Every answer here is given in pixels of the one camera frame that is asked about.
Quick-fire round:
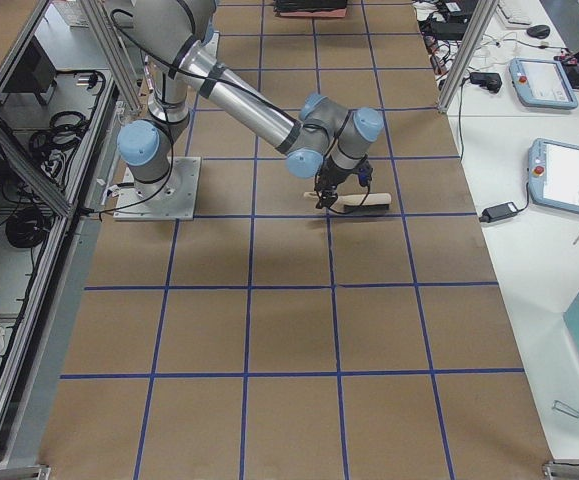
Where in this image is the aluminium frame post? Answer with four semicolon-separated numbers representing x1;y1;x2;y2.
437;0;498;113

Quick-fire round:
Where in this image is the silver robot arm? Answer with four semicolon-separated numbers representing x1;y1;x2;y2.
117;1;384;209

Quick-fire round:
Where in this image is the black power brick with cable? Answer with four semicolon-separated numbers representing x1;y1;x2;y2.
479;202;520;223

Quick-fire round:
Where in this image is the upper blue teach pendant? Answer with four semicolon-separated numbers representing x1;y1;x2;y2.
508;57;578;110

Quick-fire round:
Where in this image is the black computer mouse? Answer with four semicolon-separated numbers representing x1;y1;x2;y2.
525;24;551;40

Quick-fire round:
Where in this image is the lower blue teach pendant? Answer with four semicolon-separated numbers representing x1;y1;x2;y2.
527;138;579;214

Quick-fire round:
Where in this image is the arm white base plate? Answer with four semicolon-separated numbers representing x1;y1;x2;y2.
113;156;202;221

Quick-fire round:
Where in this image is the black lined trash bin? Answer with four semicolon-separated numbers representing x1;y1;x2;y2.
273;0;349;19

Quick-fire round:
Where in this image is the beige hand brush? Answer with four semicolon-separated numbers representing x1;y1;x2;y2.
303;192;392;214

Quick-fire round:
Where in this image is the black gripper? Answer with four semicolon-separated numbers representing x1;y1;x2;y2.
314;164;353;208

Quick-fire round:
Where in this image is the blue teach pendant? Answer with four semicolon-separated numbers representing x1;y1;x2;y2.
508;57;578;110
527;138;579;214

